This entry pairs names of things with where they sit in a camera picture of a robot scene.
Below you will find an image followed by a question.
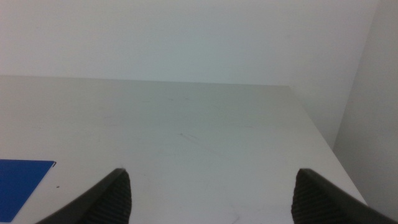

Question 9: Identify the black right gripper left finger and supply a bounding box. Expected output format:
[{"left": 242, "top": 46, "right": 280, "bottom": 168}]
[{"left": 35, "top": 167, "right": 133, "bottom": 224}]

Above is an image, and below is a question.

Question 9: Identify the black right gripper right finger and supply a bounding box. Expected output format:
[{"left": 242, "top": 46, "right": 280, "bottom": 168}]
[{"left": 290, "top": 168, "right": 398, "bottom": 224}]

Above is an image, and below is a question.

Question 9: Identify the blue rectangular mat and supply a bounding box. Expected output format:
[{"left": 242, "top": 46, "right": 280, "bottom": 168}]
[{"left": 0, "top": 159, "right": 57, "bottom": 223}]

